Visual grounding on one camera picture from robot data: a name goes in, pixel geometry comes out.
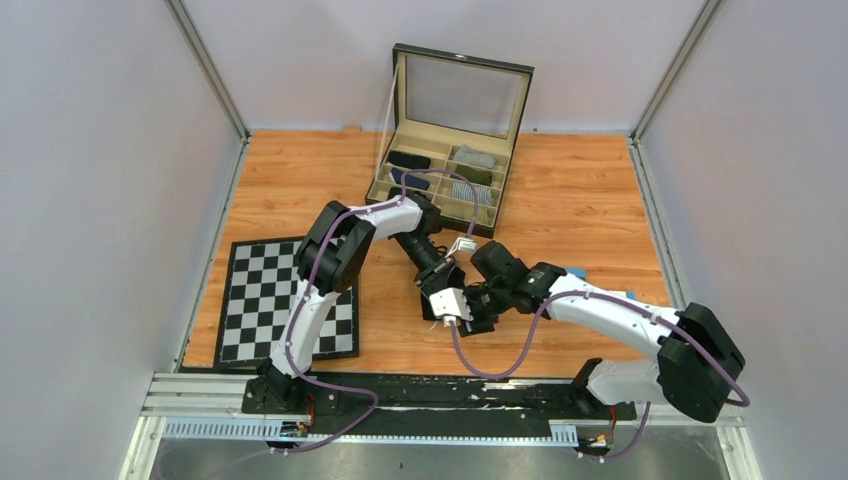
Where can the striped rolled cloth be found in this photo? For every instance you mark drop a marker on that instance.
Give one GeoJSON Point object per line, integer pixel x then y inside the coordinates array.
{"type": "Point", "coordinates": [473, 193]}

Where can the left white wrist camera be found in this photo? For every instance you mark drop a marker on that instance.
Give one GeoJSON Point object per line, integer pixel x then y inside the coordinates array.
{"type": "Point", "coordinates": [463, 244]}

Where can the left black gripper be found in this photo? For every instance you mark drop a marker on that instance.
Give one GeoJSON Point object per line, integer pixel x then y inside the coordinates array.
{"type": "Point", "coordinates": [436, 278]}

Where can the black underwear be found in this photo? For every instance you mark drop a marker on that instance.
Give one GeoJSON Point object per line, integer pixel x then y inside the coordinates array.
{"type": "Point", "coordinates": [428, 314]}

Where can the black compartment storage box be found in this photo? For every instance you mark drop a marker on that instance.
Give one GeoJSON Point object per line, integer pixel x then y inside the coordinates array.
{"type": "Point", "coordinates": [442, 100]}

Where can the grey rolled cloth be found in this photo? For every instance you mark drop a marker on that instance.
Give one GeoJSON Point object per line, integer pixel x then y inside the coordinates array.
{"type": "Point", "coordinates": [467, 155]}

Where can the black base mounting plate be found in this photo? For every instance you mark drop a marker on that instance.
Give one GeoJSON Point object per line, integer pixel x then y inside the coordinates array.
{"type": "Point", "coordinates": [446, 406]}

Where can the blue green brick stack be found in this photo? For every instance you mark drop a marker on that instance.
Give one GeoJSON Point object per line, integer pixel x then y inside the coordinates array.
{"type": "Point", "coordinates": [580, 273]}

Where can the aluminium frame rail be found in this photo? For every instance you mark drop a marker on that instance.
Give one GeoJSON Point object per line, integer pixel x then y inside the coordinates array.
{"type": "Point", "coordinates": [209, 406]}

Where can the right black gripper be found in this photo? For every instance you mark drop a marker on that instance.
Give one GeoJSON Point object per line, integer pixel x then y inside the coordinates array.
{"type": "Point", "coordinates": [459, 327]}

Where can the black rolled cloth top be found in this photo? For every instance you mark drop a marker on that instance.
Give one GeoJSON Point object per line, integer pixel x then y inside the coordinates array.
{"type": "Point", "coordinates": [407, 161]}

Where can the black white checkerboard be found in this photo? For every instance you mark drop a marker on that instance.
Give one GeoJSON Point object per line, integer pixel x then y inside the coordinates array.
{"type": "Point", "coordinates": [259, 293]}

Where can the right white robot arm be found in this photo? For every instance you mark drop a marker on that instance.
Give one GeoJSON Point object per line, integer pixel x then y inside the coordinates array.
{"type": "Point", "coordinates": [689, 360]}

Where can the olive green rolled cloth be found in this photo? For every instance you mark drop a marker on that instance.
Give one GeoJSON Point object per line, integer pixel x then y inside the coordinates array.
{"type": "Point", "coordinates": [474, 175]}

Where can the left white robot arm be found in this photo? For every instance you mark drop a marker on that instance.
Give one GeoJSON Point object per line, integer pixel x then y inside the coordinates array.
{"type": "Point", "coordinates": [329, 260]}

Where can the navy rolled cloth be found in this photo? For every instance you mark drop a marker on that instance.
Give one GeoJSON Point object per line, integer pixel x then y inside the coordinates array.
{"type": "Point", "coordinates": [402, 177]}

